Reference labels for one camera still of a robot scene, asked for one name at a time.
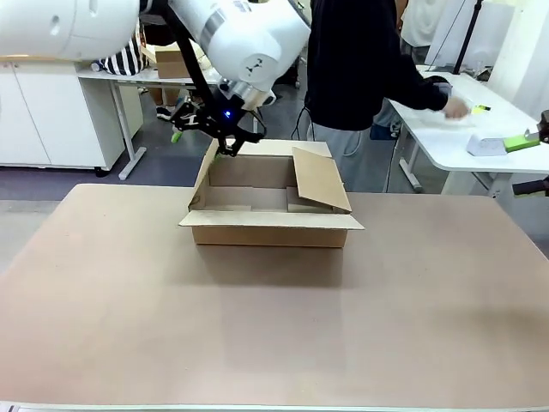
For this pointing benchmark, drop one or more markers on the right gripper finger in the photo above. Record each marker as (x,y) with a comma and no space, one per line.
(532,188)
(519,143)

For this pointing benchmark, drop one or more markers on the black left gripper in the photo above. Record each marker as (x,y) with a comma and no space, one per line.
(225,116)

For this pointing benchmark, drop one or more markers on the brown cardboard box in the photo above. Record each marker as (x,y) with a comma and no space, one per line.
(266,232)

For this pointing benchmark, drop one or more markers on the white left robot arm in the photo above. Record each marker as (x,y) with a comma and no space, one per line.
(240,38)

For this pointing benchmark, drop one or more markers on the person's left forearm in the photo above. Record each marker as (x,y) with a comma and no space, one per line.
(429,92)

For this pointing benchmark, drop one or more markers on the open background cardboard box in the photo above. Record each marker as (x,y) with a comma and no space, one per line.
(171,64)

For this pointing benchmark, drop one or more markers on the person's left hand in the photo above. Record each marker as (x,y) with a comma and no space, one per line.
(455,108)

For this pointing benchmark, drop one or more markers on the white side table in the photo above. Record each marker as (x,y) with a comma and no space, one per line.
(484,129)

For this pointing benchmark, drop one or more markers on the yellow-green small item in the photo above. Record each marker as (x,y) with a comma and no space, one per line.
(480,109)

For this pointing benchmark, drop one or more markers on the white desk with grey leg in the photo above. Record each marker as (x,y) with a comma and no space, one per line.
(128,129)

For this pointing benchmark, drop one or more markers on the black white striped bag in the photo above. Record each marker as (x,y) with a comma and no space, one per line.
(124,62)

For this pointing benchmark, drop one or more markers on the white board panel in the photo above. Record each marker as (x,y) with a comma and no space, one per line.
(493,30)

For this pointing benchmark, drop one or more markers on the black tripod pole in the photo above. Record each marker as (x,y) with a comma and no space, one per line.
(467,34)

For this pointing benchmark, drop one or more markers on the background person in white shirt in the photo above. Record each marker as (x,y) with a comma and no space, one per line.
(416,26)

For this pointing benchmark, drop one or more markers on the white cabinet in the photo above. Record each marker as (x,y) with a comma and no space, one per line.
(51,116)

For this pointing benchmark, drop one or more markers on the person in dark sweatshirt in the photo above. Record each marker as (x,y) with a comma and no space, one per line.
(356,64)

